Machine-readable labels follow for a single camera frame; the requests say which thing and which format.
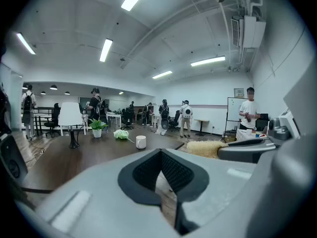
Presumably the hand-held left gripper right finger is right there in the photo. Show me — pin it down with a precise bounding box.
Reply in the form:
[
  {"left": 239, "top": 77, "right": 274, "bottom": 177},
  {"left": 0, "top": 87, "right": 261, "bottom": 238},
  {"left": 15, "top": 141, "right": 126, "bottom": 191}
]
[{"left": 160, "top": 148, "right": 260, "bottom": 237}]

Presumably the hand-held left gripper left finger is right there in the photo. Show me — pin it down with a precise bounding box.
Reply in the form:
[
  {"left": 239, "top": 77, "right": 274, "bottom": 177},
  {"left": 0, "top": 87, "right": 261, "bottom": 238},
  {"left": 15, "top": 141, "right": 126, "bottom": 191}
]
[{"left": 34, "top": 148, "right": 179, "bottom": 238}]

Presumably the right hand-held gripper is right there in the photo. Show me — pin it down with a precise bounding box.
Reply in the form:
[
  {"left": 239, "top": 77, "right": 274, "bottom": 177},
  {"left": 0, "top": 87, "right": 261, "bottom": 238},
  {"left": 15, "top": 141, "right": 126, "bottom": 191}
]
[{"left": 217, "top": 58, "right": 317, "bottom": 164}]

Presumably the pale yellow sponge piece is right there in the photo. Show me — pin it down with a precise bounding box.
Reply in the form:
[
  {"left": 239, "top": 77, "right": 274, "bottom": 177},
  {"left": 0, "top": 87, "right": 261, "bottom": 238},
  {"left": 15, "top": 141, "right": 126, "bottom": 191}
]
[{"left": 186, "top": 140, "right": 229, "bottom": 159}]

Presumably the white cup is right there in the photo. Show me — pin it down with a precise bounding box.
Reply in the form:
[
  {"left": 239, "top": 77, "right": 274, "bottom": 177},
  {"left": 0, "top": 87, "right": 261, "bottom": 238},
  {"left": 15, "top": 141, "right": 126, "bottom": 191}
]
[{"left": 135, "top": 135, "right": 147, "bottom": 150}]

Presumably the black monitor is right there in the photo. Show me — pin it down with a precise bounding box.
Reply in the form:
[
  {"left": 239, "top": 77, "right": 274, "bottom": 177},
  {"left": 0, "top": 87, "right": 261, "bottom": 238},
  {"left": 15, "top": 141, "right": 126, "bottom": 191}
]
[{"left": 255, "top": 113, "right": 269, "bottom": 131}]

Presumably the whiteboard on stand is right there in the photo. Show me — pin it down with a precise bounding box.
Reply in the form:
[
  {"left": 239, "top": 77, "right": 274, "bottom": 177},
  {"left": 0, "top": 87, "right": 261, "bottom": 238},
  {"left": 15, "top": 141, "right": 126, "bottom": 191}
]
[{"left": 225, "top": 97, "right": 249, "bottom": 136}]

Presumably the small wooden table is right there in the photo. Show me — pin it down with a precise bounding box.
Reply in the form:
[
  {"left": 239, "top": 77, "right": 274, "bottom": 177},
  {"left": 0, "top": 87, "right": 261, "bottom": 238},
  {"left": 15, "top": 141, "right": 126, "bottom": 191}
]
[{"left": 194, "top": 119, "right": 210, "bottom": 136}]

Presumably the person's light grey shirt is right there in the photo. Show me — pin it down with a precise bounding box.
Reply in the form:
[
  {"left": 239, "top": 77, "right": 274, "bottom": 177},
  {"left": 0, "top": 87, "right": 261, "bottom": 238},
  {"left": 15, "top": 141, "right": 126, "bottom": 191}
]
[{"left": 190, "top": 136, "right": 317, "bottom": 238}]

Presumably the potted green plant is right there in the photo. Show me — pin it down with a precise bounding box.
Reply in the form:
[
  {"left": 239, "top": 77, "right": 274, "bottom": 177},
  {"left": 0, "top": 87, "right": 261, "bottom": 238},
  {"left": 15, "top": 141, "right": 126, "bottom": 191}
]
[{"left": 88, "top": 119, "right": 109, "bottom": 138}]

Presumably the black office chair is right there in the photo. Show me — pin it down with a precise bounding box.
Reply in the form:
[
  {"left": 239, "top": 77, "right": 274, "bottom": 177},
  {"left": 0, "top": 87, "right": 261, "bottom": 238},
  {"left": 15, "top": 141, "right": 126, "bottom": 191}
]
[
  {"left": 121, "top": 107, "right": 134, "bottom": 130},
  {"left": 169, "top": 110, "right": 181, "bottom": 132},
  {"left": 44, "top": 103, "right": 61, "bottom": 137}
]

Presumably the white artificial flower bouquet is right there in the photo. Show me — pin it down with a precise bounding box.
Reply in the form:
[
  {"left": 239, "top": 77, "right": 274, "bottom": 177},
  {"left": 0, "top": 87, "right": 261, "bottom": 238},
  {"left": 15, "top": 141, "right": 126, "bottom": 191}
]
[{"left": 113, "top": 129, "right": 136, "bottom": 144}]

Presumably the dark grey capsule backpack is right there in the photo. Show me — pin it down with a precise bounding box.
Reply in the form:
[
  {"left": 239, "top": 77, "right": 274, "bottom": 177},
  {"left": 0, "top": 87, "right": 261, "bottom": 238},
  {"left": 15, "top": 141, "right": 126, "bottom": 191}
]
[{"left": 0, "top": 134, "right": 28, "bottom": 186}]

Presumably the white table lamp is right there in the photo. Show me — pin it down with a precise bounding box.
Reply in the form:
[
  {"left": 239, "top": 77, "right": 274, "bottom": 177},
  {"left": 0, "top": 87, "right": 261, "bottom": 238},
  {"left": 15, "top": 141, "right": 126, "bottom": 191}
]
[{"left": 58, "top": 102, "right": 85, "bottom": 149}]

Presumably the white desk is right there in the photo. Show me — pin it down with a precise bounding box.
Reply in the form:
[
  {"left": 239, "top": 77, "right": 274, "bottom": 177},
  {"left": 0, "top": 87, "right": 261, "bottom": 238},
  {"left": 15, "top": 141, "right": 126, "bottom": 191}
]
[{"left": 106, "top": 113, "right": 122, "bottom": 129}]

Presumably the white ceiling air conditioner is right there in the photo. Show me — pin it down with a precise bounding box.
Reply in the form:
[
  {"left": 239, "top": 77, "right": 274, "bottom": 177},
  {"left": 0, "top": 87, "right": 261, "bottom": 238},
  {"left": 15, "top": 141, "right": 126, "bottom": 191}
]
[{"left": 231, "top": 15, "right": 267, "bottom": 50}]

